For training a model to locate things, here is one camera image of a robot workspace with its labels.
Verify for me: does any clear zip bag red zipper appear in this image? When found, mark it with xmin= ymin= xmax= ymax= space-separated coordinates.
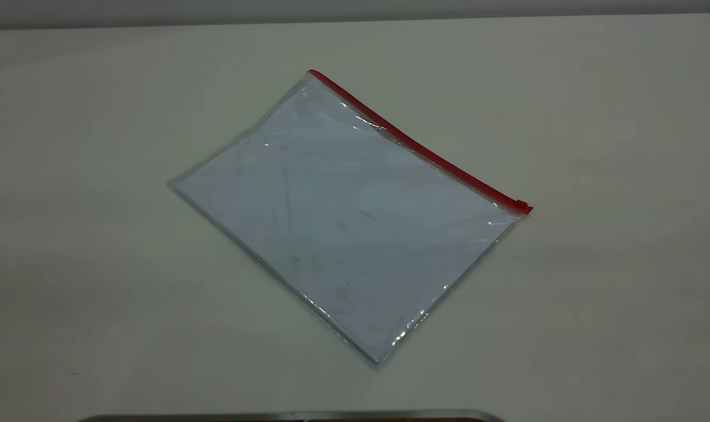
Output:
xmin=166 ymin=69 xmax=534 ymax=369

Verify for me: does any white paper stack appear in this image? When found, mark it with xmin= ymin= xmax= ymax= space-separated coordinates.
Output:
xmin=173 ymin=88 xmax=517 ymax=363

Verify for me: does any grey metal frame edge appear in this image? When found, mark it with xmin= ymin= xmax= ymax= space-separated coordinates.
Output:
xmin=77 ymin=409 xmax=505 ymax=422

